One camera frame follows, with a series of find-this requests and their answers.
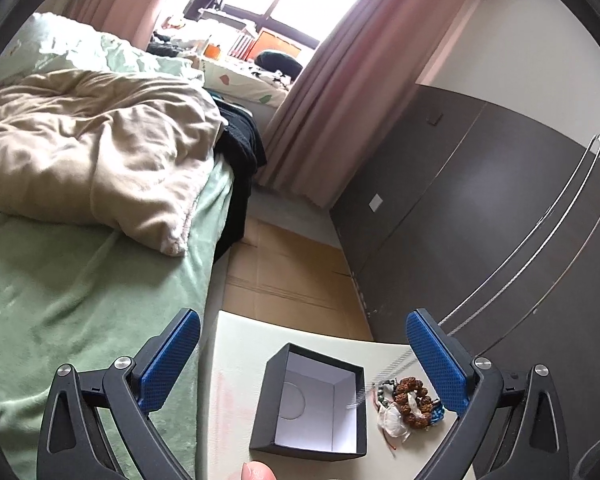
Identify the black bag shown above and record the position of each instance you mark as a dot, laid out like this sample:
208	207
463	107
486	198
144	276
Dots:
277	62

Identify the orange box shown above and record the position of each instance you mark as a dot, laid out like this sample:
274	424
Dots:
275	42

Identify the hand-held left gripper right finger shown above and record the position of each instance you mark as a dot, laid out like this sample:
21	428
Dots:
435	365

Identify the orange cup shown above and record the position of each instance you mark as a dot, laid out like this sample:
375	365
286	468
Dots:
212	51

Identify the black clothing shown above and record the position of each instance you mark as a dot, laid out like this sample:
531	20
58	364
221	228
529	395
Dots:
237	150

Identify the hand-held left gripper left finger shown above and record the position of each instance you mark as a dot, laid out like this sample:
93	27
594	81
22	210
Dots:
170	360

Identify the flattened cardboard sheet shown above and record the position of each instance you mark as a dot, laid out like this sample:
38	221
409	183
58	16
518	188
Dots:
290	280

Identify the white wall socket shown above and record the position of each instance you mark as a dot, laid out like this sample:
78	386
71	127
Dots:
376	202

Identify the pink curtain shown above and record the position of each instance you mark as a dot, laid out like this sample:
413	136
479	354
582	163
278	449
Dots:
130	0
340	85

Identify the person's left hand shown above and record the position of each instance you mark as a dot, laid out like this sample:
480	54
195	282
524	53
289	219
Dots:
258	472

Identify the dark grey wardrobe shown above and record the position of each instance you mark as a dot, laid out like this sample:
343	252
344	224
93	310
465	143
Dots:
455	185

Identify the beige blanket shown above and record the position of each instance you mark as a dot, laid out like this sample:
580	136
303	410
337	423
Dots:
80	150

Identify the desk with patterned cloth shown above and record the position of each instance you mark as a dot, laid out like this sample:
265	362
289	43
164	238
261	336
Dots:
245	82

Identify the black box with white interior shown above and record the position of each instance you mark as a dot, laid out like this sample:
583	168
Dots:
262	420

